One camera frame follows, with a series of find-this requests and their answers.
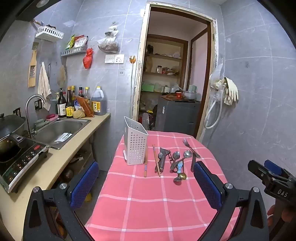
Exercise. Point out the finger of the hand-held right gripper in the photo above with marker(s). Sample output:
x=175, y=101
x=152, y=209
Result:
x=256, y=168
x=274, y=168

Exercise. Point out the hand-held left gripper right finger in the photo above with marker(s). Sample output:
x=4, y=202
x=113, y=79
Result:
x=205, y=183

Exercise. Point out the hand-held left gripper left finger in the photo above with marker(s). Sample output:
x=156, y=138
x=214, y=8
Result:
x=82, y=185

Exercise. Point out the gold spoon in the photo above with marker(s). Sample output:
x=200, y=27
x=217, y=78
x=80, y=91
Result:
x=183, y=176

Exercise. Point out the small metal spoon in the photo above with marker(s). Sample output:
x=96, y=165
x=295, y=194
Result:
x=177, y=181

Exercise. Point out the metal peeler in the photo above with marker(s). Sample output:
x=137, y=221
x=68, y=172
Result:
x=162, y=160

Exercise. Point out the white perforated utensil holder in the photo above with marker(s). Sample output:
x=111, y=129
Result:
x=136, y=148

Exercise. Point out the person's right hand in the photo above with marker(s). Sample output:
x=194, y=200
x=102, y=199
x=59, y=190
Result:
x=271, y=211

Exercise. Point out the beige kitchen counter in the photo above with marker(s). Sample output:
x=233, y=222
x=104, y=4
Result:
x=69, y=155

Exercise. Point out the white perforated drainer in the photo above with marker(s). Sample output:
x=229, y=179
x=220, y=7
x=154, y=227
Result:
x=63, y=138

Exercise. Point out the pink checked tablecloth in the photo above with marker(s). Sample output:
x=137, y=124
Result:
x=150, y=197

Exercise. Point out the stainless steel sink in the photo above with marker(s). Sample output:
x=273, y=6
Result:
x=57, y=129

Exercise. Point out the black induction cooker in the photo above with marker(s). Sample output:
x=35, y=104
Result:
x=23, y=160

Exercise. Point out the brown paper packet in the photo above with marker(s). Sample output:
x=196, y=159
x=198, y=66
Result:
x=79, y=114

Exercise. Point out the grey cabinet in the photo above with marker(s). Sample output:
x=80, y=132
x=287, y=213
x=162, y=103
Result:
x=175, y=115

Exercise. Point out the pink scrub brush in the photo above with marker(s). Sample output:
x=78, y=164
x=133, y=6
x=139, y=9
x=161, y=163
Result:
x=52, y=117

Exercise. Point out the green cup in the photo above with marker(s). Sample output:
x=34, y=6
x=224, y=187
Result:
x=39, y=124

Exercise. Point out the orange snack packet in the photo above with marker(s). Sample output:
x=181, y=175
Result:
x=85, y=106

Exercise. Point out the pale rubber gloves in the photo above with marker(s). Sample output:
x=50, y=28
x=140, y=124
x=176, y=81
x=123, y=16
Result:
x=231, y=91

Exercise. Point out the blue white packet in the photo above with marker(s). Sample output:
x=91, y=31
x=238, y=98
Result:
x=78, y=104

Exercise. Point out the dark bottle white label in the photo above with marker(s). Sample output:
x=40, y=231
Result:
x=61, y=106

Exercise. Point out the large dark oil jug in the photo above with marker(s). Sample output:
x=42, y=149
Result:
x=98, y=104

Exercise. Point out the metal pot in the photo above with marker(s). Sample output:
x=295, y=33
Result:
x=190, y=95

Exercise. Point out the yellow capped sauce bottle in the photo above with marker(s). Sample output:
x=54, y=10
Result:
x=87, y=96

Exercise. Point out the black wok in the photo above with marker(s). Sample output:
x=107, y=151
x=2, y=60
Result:
x=9, y=129

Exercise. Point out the red cup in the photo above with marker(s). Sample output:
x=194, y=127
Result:
x=179, y=95

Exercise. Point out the chrome faucet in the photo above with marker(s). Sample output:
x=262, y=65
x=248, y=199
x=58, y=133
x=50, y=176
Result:
x=27, y=111

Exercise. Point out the red capped sauce bottle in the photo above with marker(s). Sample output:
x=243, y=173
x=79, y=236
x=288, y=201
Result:
x=80, y=92

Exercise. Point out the wooden cutting board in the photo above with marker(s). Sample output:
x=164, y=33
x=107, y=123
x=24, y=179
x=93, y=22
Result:
x=168, y=97

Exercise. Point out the clear bag beside gloves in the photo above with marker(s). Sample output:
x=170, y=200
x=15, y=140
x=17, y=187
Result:
x=216, y=71

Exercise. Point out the beige hanging towel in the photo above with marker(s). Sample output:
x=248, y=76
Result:
x=44, y=85

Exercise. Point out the green box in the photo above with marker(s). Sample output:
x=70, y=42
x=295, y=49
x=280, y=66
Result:
x=148, y=88

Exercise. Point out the hanging metal tool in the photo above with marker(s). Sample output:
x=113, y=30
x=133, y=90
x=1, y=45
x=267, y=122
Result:
x=49, y=70

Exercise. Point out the glass jar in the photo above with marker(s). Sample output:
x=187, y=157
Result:
x=159, y=69

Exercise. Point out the wooden grater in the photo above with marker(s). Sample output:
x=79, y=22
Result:
x=32, y=71

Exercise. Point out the red plastic bag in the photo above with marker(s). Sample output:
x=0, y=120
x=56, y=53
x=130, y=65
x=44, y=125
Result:
x=87, y=59

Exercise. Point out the wooden shelf unit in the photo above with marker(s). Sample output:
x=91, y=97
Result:
x=166, y=56

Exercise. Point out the green packet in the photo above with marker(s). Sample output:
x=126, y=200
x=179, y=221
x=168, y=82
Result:
x=70, y=42

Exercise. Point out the red white packet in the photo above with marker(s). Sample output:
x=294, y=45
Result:
x=81, y=41

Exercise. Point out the clear hanging plastic bag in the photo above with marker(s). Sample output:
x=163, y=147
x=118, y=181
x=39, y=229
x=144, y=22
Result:
x=108, y=44

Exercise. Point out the black range hood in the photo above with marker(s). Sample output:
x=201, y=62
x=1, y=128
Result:
x=34, y=9

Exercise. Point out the white wall switch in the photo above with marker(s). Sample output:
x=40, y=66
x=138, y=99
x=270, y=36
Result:
x=109, y=58

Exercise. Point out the wooden door frame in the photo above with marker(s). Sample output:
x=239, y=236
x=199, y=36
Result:
x=141, y=69

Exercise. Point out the white wall socket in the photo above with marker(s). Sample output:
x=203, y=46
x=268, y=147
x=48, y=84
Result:
x=119, y=58

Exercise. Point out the metal wall shelf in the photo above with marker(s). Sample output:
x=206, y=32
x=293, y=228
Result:
x=74, y=51

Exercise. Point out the orange wall hook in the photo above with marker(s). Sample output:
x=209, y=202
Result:
x=132, y=59

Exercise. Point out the white plastic wall basket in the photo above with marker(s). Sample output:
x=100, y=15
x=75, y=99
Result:
x=49, y=34

